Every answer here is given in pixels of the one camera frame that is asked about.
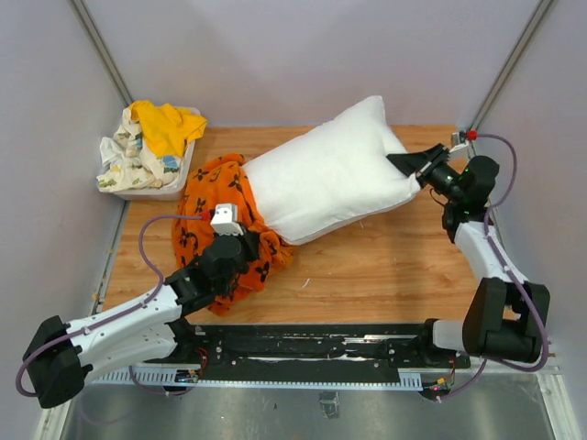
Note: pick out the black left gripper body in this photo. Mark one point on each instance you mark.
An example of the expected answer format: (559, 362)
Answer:
(249, 252)

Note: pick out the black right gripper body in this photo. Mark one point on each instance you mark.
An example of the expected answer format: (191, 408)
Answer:
(441, 175)

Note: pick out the white pillow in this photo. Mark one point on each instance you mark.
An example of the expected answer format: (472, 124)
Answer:
(332, 176)

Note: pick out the orange patterned plush pillowcase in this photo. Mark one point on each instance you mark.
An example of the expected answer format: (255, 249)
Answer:
(224, 181)

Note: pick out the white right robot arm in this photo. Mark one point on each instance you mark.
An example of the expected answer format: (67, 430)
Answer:
(506, 321)

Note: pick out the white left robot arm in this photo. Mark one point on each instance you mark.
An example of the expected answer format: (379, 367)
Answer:
(63, 357)

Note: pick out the white plastic basket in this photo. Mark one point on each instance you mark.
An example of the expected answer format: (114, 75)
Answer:
(164, 194)

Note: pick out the yellow cloth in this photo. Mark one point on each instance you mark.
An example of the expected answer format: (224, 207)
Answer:
(167, 129)

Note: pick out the white printed cloth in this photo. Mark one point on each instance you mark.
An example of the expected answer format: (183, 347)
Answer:
(129, 165)

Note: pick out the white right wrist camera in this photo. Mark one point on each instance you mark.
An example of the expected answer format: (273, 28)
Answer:
(459, 143)

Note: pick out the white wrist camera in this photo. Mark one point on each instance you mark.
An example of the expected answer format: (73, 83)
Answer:
(459, 143)
(225, 222)

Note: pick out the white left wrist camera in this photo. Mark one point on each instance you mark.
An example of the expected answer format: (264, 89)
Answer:
(225, 222)

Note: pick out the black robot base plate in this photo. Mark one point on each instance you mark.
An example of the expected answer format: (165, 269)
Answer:
(399, 346)

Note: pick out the grey slotted cable duct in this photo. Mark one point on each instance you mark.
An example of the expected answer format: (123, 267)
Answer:
(327, 376)

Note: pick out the right aluminium frame post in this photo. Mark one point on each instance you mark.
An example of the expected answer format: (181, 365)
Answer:
(529, 31)

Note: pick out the aluminium frame post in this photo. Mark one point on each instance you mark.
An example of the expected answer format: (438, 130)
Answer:
(100, 89)
(529, 31)

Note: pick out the left aluminium frame post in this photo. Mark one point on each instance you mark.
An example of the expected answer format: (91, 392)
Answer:
(100, 89)

